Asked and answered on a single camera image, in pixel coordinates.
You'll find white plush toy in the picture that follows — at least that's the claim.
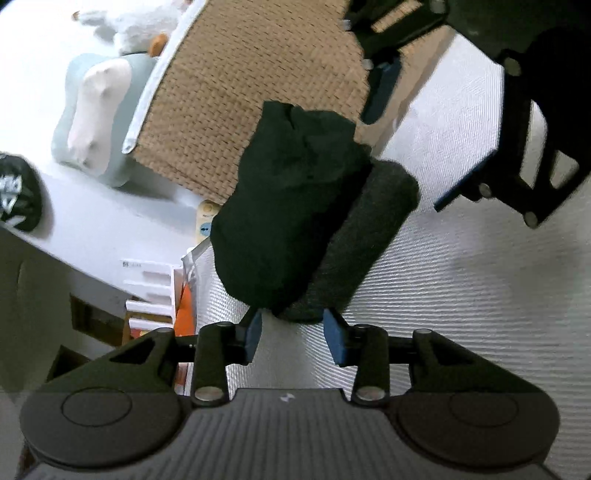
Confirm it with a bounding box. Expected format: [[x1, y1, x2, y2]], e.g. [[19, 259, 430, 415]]
[[72, 1, 192, 55]]

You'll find white woven bed cover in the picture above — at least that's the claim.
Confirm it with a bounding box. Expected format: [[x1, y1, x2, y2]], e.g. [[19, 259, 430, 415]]
[[181, 32, 591, 480]]

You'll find woven rattan headboard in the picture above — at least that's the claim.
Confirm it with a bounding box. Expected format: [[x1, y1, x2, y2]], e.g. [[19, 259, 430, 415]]
[[124, 1, 369, 203]]

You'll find black cap with white print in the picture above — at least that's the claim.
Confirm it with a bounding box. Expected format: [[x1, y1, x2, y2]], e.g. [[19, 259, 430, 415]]
[[0, 153, 43, 232]]

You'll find dark grey folded garment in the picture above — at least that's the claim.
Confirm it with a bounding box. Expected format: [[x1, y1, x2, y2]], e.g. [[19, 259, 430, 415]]
[[273, 160, 421, 324]]

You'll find black shirt with white print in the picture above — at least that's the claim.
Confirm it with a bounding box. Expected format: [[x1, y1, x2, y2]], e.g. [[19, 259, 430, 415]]
[[211, 101, 373, 310]]

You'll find white orange box stack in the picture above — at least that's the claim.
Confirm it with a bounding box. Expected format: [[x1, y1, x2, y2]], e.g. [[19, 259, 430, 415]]
[[122, 200, 221, 342]]

